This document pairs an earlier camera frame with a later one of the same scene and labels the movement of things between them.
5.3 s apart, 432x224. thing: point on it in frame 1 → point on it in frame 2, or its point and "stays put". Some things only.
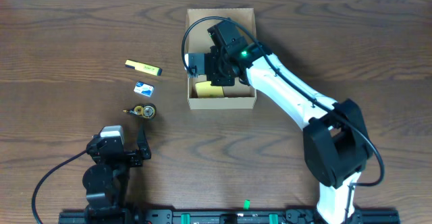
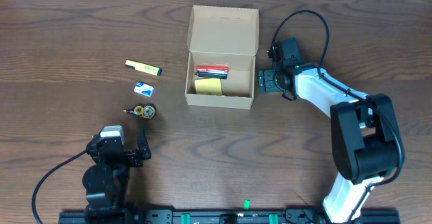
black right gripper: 207,66 → 266,81
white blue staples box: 144,88 stays put
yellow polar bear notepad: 205,90 stays put
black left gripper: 133,155 stays put
